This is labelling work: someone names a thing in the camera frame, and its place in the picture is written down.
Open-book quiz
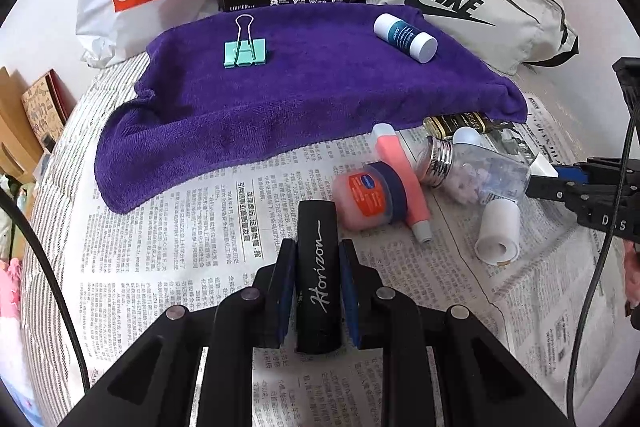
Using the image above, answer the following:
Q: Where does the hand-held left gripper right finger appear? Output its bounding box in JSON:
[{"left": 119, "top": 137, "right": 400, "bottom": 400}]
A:
[{"left": 339, "top": 239, "right": 576, "bottom": 427}]

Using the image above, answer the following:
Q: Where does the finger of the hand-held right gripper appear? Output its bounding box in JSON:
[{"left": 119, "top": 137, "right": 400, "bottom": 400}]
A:
[
  {"left": 527, "top": 175, "right": 601, "bottom": 219},
  {"left": 552, "top": 158, "right": 626, "bottom": 184}
]

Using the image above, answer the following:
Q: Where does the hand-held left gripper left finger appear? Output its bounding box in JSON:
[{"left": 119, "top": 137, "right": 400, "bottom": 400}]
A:
[{"left": 65, "top": 238, "right": 298, "bottom": 427}]

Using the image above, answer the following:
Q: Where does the black tube with white script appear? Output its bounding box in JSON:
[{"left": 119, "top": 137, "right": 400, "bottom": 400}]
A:
[{"left": 296, "top": 201, "right": 346, "bottom": 354}]

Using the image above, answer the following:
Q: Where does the white paper roll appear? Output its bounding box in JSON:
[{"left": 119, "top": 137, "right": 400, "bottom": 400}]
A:
[{"left": 474, "top": 198, "right": 522, "bottom": 265}]

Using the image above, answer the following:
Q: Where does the clear bottle of tablets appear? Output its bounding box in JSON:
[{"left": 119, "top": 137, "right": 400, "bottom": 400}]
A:
[{"left": 415, "top": 137, "right": 533, "bottom": 205}]

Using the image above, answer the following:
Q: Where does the grey cap USB adapter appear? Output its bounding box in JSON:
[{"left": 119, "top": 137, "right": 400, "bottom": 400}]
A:
[{"left": 452, "top": 127, "right": 482, "bottom": 148}]

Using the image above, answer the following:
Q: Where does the jelly jar with blue lid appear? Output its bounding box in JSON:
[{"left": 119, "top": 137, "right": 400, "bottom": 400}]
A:
[{"left": 332, "top": 162, "right": 408, "bottom": 229}]

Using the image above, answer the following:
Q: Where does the black and gold box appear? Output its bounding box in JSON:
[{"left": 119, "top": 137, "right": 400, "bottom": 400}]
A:
[{"left": 422, "top": 111, "right": 488, "bottom": 138}]

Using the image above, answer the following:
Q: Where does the pink tube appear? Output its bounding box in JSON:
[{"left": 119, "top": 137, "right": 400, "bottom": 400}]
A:
[{"left": 371, "top": 123, "right": 433, "bottom": 244}]

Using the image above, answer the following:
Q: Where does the person's right hand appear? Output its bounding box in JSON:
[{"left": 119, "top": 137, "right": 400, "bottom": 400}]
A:
[{"left": 622, "top": 239, "right": 640, "bottom": 330}]

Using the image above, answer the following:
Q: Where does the newspaper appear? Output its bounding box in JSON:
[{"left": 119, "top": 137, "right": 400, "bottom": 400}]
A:
[{"left": 65, "top": 92, "right": 631, "bottom": 427}]

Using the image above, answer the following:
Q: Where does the purple towel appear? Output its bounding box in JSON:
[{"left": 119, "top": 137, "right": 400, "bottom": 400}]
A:
[{"left": 94, "top": 4, "right": 530, "bottom": 215}]

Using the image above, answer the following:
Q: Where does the white and blue bottle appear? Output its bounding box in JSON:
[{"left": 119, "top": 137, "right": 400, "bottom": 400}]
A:
[{"left": 373, "top": 13, "right": 438, "bottom": 62}]

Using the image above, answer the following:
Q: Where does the teal binder clip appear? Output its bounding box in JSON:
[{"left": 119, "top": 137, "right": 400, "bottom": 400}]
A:
[{"left": 222, "top": 14, "right": 271, "bottom": 69}]

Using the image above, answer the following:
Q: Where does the striped bed sheet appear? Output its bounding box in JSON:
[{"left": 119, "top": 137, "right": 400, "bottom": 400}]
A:
[{"left": 20, "top": 52, "right": 166, "bottom": 408}]

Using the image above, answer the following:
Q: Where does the pink cushion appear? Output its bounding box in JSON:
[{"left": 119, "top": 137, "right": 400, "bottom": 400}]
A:
[{"left": 0, "top": 257, "right": 32, "bottom": 343}]

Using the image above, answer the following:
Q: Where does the printed brown box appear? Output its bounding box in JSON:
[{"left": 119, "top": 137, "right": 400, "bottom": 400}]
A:
[{"left": 21, "top": 74, "right": 76, "bottom": 154}]

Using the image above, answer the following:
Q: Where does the wooden furniture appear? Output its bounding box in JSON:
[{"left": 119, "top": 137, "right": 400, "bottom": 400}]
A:
[{"left": 0, "top": 67, "right": 45, "bottom": 182}]

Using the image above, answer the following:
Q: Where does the black cable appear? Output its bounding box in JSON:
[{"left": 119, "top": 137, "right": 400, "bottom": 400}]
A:
[
  {"left": 0, "top": 194, "right": 91, "bottom": 395},
  {"left": 567, "top": 102, "right": 640, "bottom": 400}
]

